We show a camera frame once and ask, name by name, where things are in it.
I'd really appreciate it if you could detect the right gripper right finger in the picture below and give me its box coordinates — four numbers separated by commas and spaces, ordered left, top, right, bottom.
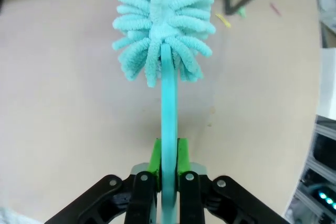
177, 137, 287, 224

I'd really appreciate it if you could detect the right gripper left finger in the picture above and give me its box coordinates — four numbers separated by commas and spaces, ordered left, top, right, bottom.
45, 138, 163, 224

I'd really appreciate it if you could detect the teal chenille duster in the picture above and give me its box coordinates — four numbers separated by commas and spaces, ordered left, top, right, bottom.
112, 0, 217, 224

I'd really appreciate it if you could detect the aluminium equipment rack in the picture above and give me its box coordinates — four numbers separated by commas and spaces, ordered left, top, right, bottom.
293, 115, 336, 224

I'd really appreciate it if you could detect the white box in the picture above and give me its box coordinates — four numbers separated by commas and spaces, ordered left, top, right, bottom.
319, 47, 336, 120

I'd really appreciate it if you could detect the yellow paper scrap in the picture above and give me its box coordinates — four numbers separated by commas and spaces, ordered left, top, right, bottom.
215, 13, 232, 28

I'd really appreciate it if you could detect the red paper scrap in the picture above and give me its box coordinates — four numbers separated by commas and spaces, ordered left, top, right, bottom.
269, 2, 281, 17

